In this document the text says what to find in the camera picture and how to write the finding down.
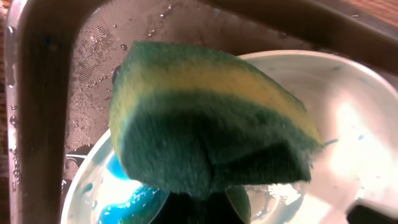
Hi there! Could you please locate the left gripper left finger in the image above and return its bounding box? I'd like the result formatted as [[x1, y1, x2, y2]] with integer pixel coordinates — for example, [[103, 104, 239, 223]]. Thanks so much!
[[149, 193, 198, 224]]

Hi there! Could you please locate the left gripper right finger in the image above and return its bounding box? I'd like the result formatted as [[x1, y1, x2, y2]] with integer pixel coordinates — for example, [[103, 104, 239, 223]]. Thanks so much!
[[198, 189, 246, 224]]

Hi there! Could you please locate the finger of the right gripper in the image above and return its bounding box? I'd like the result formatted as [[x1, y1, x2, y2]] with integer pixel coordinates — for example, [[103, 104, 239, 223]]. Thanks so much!
[[346, 200, 397, 224]]

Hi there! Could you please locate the green yellow sponge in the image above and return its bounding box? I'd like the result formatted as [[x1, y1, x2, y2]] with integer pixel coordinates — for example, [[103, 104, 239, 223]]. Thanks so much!
[[109, 41, 322, 199]]

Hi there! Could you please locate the white plate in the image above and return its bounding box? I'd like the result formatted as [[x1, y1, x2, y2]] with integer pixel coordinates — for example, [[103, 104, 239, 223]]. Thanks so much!
[[60, 49, 398, 224]]

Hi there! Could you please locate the dark grey serving tray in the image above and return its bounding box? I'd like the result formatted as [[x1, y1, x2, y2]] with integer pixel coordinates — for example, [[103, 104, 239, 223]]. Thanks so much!
[[4, 1, 397, 223]]

